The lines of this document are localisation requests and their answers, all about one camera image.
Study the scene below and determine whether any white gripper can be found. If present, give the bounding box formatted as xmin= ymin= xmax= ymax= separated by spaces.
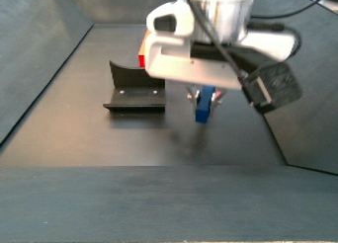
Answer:
xmin=146 ymin=0 xmax=296 ymax=107

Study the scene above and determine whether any blue rectangular block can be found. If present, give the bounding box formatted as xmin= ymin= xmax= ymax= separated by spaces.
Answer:
xmin=196 ymin=86 xmax=216 ymax=123

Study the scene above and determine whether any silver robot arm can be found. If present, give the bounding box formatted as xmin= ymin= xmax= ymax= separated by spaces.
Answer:
xmin=146 ymin=0 xmax=301 ymax=113

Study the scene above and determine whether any black curved fixture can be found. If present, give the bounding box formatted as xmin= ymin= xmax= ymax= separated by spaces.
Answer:
xmin=103 ymin=61 xmax=168 ymax=113

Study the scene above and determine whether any red shape-sorting board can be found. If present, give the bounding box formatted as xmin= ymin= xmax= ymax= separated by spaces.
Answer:
xmin=138 ymin=31 xmax=153 ymax=69

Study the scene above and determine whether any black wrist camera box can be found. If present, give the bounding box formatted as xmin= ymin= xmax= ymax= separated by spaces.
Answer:
xmin=242 ymin=62 xmax=303 ymax=115

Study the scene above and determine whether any black cable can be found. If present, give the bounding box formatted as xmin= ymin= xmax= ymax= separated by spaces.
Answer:
xmin=181 ymin=0 xmax=338 ymax=77

